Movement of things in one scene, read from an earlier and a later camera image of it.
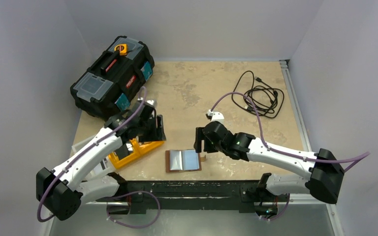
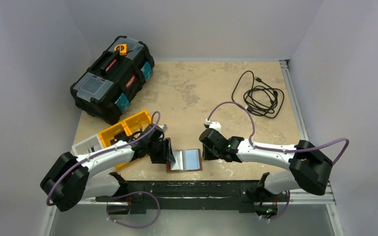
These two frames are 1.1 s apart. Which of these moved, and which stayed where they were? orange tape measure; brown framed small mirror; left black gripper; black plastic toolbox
Moved: left black gripper
Stayed: black plastic toolbox; brown framed small mirror; orange tape measure
